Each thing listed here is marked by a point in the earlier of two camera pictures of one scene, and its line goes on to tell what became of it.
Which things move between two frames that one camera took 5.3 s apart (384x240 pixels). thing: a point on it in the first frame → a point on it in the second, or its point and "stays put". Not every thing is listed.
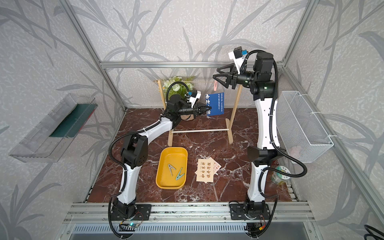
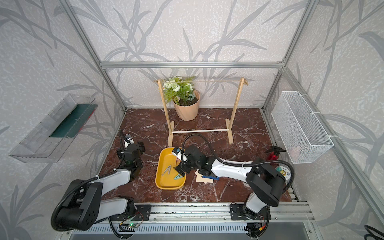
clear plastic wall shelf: x=46 y=143 stays put
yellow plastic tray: x=171 y=172 stays put
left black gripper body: x=186 y=111 → x=140 y=148
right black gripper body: x=246 y=79 → x=186 y=167
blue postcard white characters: x=216 y=101 → x=213 y=177
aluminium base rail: x=189 y=213 stays put
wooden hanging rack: x=229 y=124 stays put
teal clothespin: x=178 y=176 stays put
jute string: x=186 y=81 stays put
